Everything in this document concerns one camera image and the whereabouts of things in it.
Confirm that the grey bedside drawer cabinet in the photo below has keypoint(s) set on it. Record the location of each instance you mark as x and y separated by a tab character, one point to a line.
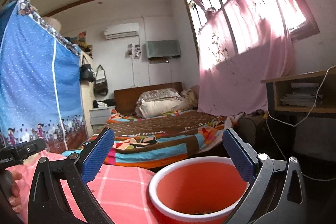
99	116

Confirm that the hanging black bag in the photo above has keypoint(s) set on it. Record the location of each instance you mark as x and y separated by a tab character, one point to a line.
86	71

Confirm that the hanging grey shoulder bag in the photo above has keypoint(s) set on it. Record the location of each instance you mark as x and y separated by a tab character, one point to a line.
100	86

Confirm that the wooden desk shelf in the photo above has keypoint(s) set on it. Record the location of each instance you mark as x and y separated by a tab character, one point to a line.
278	86

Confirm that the red plastic trash bin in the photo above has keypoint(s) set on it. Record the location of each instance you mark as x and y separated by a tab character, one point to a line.
198	190

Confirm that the stack of papers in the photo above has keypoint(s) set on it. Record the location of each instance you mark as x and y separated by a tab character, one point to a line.
302	95

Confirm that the brown wooden headboard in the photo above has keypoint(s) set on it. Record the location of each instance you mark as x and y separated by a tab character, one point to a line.
126	99

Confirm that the beige folded pillow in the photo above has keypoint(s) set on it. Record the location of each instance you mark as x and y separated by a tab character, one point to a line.
154	103

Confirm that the left human hand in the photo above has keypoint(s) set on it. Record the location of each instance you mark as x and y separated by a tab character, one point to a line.
15	198

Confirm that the pink checkered cloth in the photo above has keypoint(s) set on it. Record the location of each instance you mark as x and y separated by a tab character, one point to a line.
121	191

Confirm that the white wall air conditioner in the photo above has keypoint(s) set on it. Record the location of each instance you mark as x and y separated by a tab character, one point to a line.
121	31

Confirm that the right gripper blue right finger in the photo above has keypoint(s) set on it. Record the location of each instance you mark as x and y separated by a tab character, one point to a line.
276	191

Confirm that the colourful striped blanket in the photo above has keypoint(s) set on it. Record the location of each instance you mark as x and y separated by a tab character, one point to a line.
159	141

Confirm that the grey wall television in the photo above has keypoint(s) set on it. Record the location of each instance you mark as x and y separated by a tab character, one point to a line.
163	48

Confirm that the pink window curtain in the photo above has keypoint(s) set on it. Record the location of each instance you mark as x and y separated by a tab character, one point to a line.
241	43

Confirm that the blue fabric wardrobe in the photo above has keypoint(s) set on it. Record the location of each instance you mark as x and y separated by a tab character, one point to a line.
40	82

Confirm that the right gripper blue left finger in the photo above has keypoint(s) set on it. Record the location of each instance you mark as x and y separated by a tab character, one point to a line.
47	200

